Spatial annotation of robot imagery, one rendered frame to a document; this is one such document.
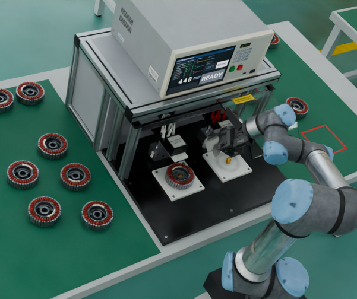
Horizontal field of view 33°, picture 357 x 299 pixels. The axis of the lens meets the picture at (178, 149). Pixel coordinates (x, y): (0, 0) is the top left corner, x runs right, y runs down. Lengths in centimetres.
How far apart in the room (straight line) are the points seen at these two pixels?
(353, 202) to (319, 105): 146
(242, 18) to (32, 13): 225
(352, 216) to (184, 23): 95
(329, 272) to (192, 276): 76
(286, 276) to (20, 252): 86
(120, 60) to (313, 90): 116
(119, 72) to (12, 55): 180
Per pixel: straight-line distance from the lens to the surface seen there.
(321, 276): 333
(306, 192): 153
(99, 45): 230
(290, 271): 192
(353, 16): 377
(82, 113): 246
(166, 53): 206
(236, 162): 249
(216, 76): 223
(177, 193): 231
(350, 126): 298
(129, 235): 219
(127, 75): 220
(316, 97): 304
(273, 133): 191
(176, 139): 229
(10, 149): 238
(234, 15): 229
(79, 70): 239
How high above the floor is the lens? 253
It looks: 45 degrees down
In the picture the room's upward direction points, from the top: 19 degrees clockwise
